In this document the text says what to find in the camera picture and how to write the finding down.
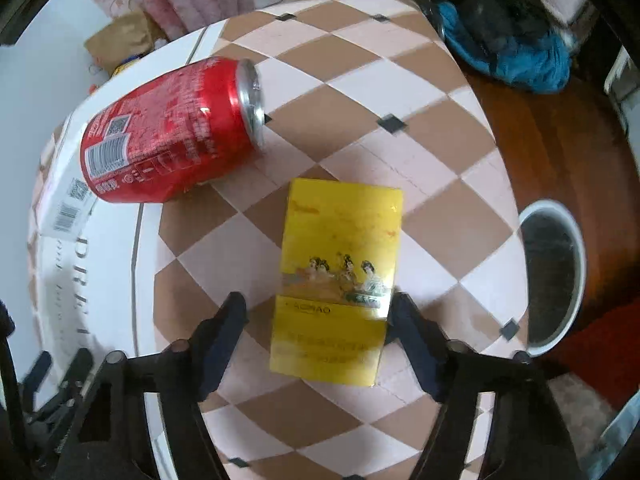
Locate yellow cigarette box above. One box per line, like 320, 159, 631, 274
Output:
270, 178, 404, 387

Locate red soda can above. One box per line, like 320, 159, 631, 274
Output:
79, 56, 265, 203

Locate white round trash bin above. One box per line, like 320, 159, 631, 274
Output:
520, 200, 587, 356

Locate red blanket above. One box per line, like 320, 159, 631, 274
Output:
540, 298, 640, 410

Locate checkered tablecloth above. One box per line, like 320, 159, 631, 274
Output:
27, 0, 532, 480

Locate brown paper bag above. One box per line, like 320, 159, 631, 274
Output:
84, 11, 167, 75

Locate blue and black clothes pile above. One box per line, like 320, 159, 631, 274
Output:
413, 0, 570, 94

